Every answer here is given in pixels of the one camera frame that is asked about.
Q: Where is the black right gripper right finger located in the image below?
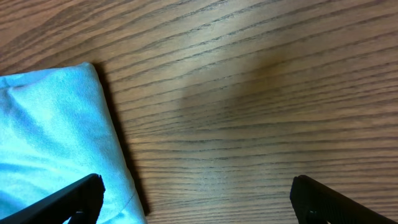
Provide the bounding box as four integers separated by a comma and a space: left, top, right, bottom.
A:
290, 175, 397, 224

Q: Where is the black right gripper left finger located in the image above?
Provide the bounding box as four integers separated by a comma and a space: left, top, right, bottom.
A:
1, 174, 106, 224

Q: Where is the light blue printed t-shirt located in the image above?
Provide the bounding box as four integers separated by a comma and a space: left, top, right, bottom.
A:
1, 62, 146, 224

